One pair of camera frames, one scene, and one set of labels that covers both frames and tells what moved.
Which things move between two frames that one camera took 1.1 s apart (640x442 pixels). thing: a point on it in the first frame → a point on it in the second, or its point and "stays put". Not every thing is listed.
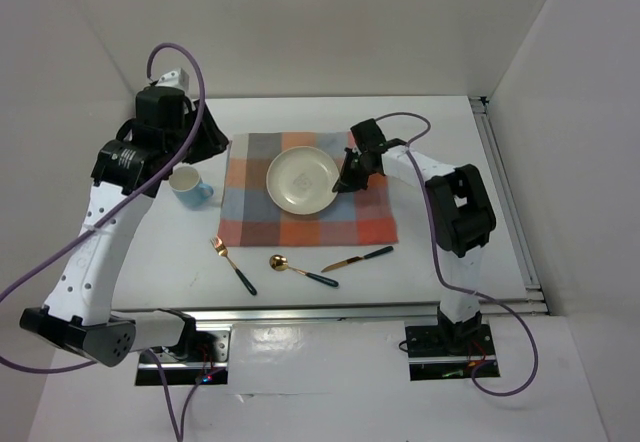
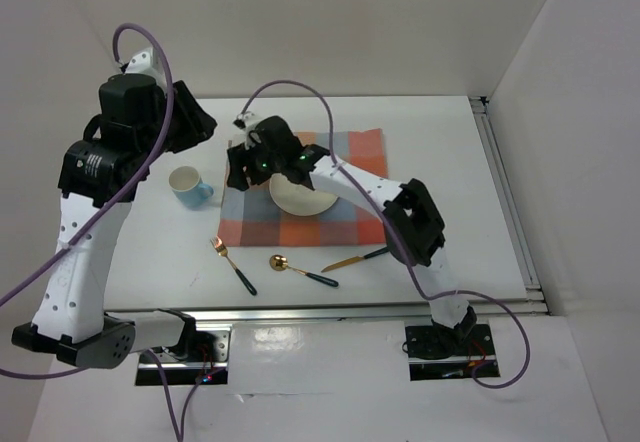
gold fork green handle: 222,250 stays put
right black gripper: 348,182 → 240,156
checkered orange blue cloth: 250,217 stays put
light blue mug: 187,186 stays put
